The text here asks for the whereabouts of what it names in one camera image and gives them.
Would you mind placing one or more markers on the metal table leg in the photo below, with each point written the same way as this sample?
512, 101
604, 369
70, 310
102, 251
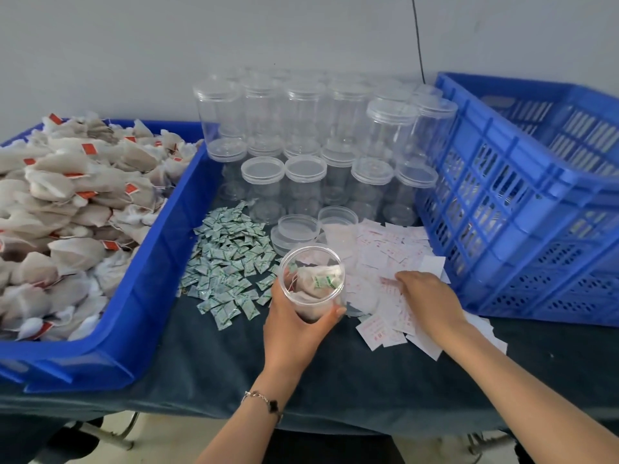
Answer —
116, 435

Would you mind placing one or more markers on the person's right hand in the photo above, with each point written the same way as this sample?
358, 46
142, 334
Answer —
435, 309

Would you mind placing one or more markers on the pile of tea bags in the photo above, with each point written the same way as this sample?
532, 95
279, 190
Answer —
68, 217

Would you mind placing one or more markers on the person's right forearm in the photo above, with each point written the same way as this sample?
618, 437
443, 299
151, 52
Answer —
532, 410

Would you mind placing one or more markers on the group of lidded jars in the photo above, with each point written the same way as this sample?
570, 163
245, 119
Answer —
309, 120

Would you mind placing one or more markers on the blue slatted crate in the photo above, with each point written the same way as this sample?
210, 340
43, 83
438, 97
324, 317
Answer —
522, 217

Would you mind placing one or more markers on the person's left hand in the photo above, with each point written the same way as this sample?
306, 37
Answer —
295, 343

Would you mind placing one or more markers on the pile of white label papers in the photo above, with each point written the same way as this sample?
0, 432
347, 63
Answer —
377, 256

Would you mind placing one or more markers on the blue plastic tray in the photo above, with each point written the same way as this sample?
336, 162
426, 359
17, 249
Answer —
145, 323

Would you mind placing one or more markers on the pile of green desiccant packets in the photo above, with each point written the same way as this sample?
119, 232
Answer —
227, 265

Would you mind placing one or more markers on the person's left forearm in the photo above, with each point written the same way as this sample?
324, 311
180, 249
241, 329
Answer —
247, 425

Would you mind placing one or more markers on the clear jar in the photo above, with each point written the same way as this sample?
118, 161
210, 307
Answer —
295, 261

